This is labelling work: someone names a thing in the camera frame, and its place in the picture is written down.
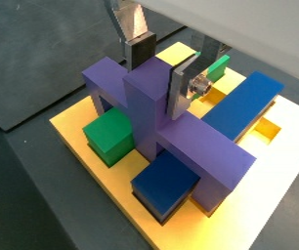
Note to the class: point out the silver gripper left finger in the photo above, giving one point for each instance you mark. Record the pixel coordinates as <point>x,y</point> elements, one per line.
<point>137,40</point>

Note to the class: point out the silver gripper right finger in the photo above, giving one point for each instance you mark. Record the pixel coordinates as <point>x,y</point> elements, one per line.
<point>188,75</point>

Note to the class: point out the purple cross-shaped block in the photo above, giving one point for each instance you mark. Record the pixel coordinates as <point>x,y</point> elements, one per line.
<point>137,92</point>

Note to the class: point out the yellow slotted board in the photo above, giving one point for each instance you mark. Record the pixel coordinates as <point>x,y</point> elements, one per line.
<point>229,227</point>

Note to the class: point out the green bar block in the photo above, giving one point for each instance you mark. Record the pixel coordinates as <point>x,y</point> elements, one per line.
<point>111,138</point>

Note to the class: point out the blue bar block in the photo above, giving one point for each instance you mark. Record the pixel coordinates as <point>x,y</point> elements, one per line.
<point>163,186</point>

